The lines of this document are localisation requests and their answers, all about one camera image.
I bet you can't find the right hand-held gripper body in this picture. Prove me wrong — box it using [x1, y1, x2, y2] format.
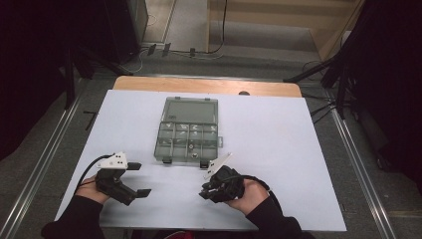
[202, 152, 246, 202]

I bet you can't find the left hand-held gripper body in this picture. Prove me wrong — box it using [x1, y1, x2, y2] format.
[95, 151, 138, 206]

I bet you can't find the clear grey compartment box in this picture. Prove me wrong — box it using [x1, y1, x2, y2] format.
[153, 96, 224, 169]

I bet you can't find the person's left hand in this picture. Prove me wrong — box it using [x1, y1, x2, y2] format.
[75, 175, 110, 205]

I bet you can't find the person's right hand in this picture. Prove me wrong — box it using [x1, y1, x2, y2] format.
[225, 178, 271, 216]

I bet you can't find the white board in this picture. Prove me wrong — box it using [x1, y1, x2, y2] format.
[54, 89, 348, 233]

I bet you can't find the black stand leg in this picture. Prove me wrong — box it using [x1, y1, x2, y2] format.
[64, 46, 134, 111]

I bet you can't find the black cabinet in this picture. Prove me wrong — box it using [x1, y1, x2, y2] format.
[103, 0, 149, 65]

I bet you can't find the black curtain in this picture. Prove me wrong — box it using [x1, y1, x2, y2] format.
[341, 0, 422, 184]
[0, 0, 112, 161]

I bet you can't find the black tripod stand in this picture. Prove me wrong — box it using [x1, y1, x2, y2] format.
[283, 39, 361, 120]

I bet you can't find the wooden platform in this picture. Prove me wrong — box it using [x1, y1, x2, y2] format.
[207, 0, 366, 62]

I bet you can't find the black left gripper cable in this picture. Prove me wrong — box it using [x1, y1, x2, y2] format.
[76, 153, 115, 193]

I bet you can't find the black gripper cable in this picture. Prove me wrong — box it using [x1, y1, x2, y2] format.
[76, 153, 115, 193]
[228, 174, 284, 213]

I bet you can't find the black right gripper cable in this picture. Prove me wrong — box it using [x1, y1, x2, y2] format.
[228, 174, 284, 213]

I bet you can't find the metal floor rail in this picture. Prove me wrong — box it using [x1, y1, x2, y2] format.
[0, 96, 84, 239]
[329, 108, 398, 239]

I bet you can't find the black hanging cable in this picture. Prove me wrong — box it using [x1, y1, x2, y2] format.
[208, 0, 229, 55]

